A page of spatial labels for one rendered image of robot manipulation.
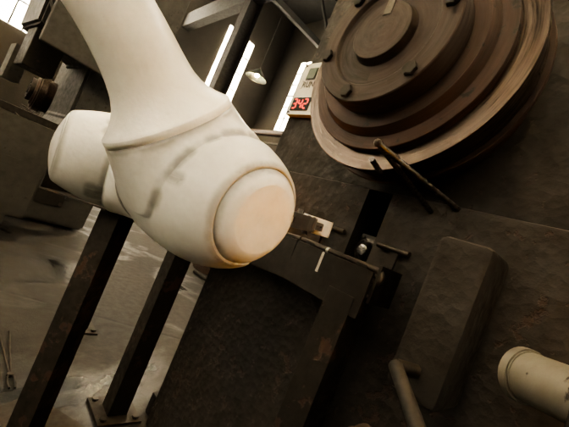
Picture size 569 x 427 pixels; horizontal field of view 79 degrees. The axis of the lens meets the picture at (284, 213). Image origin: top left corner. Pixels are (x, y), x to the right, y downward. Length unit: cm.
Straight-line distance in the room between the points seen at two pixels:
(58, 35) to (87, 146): 268
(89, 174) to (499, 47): 61
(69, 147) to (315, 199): 61
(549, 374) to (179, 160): 40
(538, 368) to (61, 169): 51
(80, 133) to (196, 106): 16
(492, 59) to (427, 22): 12
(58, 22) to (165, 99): 281
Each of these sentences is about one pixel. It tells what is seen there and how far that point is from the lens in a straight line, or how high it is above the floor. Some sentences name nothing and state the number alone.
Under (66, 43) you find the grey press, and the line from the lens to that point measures 305.
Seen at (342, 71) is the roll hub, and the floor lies 105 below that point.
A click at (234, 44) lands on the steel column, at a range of 826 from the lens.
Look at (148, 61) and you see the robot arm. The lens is 26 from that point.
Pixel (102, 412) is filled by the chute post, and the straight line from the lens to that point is 130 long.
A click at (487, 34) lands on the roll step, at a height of 112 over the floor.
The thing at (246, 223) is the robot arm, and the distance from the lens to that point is 23.
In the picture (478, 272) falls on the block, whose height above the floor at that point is 76.
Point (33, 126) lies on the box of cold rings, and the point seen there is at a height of 71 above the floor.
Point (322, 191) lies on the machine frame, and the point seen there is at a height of 84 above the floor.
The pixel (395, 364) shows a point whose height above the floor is 60.
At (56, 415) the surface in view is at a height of 1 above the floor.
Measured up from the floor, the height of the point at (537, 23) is 115.
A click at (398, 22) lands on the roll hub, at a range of 71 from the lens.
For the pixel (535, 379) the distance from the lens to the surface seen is 46.
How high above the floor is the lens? 71
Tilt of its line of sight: 2 degrees up
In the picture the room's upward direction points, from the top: 22 degrees clockwise
